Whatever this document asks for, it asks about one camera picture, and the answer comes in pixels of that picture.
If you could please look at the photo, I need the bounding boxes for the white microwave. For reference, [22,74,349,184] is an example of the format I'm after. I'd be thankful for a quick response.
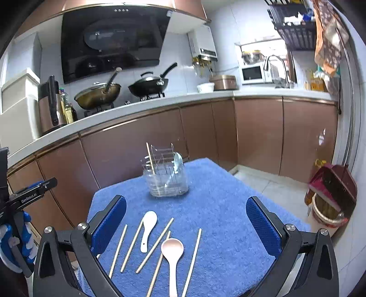
[242,64,265,84]

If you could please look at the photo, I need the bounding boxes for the black wok with lid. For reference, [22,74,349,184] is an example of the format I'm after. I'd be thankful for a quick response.
[128,62,178,98]

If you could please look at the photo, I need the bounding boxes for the black wall rack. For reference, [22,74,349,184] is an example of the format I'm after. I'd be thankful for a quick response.
[267,0,318,52]

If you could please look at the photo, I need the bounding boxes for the brown electric kettle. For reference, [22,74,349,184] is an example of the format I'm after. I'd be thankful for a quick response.
[38,76,67,135]

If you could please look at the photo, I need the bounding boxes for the blue towel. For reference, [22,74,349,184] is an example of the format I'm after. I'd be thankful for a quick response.
[77,158,312,297]

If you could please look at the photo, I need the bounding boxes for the white rag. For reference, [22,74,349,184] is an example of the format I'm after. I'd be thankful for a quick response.
[283,12,304,26]

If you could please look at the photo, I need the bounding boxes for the black range hood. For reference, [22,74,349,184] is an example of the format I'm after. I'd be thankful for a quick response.
[61,6,172,85]

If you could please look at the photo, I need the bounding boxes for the water heater pipes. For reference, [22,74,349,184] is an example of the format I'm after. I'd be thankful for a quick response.
[192,56,215,79]

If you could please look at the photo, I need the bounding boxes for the pink spoon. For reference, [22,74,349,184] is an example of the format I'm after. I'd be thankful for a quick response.
[161,239,184,297]

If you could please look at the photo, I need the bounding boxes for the white spoon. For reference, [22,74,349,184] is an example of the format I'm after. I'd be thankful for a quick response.
[140,211,158,253]

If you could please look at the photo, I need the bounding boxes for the gas stove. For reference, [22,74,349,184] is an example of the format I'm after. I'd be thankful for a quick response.
[83,93,166,117]

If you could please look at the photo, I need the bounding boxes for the brown upper cabinet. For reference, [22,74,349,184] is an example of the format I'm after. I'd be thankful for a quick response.
[14,0,210,40]

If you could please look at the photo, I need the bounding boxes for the person's left hand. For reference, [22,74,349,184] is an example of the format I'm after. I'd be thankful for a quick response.
[0,212,36,272]

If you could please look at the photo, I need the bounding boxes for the brown patterned hanging cloth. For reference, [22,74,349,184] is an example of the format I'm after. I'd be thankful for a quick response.
[313,0,348,77]

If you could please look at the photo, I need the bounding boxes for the white countertop appliance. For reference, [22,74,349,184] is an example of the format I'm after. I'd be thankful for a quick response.
[0,68,42,156]

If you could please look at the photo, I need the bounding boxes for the brown rice cooker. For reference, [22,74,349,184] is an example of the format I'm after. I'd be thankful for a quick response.
[210,75,238,91]

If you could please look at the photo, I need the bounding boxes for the yellow bottle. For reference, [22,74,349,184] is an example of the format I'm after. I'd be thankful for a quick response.
[304,70,326,92]

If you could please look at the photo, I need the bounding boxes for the metal door frame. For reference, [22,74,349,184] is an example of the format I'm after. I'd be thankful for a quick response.
[333,14,361,175]

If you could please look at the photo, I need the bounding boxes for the grey spoon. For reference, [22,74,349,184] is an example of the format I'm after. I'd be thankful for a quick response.
[164,152,183,189]

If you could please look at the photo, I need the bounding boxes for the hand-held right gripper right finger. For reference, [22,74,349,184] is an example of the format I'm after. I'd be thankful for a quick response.
[245,196,340,297]

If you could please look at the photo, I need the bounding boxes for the steel faucet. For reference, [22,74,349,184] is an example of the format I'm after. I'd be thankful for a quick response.
[263,55,289,88]

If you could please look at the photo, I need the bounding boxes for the tall white box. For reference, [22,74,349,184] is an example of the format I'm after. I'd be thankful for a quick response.
[13,32,43,83]

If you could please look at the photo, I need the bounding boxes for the red dustpan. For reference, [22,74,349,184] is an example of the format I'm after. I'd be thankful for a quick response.
[308,164,358,220]

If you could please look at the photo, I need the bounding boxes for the clear oil bottle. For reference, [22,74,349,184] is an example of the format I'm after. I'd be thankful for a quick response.
[59,88,75,125]

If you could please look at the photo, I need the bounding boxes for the yellow-capped oil jug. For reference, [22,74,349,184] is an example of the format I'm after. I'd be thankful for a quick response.
[304,159,328,206]

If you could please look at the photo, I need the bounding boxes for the clear utensil holder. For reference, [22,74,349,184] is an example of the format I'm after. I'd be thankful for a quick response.
[140,143,191,197]

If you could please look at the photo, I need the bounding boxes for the white water heater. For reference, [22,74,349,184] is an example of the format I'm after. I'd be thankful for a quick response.
[187,24,217,58]

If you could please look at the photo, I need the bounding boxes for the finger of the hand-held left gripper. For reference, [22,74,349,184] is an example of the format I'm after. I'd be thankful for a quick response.
[10,178,58,198]

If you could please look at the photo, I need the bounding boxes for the brass wok with lid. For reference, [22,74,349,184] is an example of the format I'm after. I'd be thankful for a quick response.
[74,67,122,110]

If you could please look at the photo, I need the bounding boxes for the stacked metal bowls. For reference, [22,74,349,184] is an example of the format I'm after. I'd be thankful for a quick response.
[242,50,265,65]

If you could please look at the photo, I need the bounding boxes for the wooden chopstick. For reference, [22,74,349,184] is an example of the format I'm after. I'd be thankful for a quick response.
[136,217,174,273]
[120,220,143,273]
[182,228,202,297]
[146,231,171,297]
[146,142,156,175]
[109,224,128,279]

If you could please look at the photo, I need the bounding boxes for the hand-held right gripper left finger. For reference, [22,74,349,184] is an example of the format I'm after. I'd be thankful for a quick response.
[32,195,128,297]

